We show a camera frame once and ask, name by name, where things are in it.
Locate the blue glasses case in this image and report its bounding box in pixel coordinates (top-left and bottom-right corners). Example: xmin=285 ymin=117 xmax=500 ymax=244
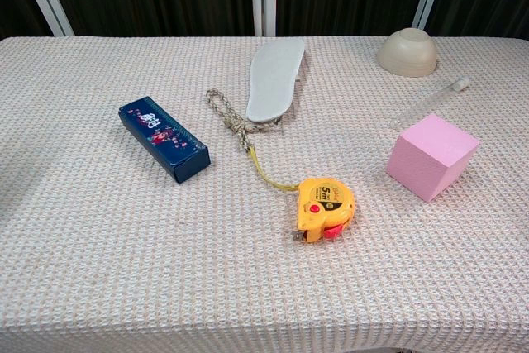
xmin=118 ymin=96 xmax=212 ymax=184

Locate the yellow tape measure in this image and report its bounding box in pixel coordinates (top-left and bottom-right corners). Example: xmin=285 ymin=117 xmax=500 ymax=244
xmin=246 ymin=148 xmax=356 ymax=244

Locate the beige bowl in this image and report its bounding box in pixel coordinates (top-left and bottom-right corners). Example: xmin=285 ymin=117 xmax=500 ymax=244
xmin=375 ymin=27 xmax=439 ymax=79

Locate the clear plastic test tube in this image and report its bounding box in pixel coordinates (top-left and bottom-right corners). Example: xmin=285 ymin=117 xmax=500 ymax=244
xmin=388 ymin=76 xmax=471 ymax=130

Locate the beige braided rope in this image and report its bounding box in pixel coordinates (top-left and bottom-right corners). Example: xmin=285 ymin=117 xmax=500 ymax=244
xmin=205 ymin=88 xmax=283 ymax=154

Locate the white woven tablecloth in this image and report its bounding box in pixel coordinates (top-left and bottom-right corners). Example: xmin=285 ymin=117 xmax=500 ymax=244
xmin=0 ymin=36 xmax=529 ymax=353

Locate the white shoe insole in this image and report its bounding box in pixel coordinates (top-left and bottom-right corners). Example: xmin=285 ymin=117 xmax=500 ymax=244
xmin=245 ymin=37 xmax=309 ymax=126

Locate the pink foam cube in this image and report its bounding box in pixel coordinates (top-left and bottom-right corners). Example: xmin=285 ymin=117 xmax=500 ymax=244
xmin=385 ymin=112 xmax=481 ymax=203

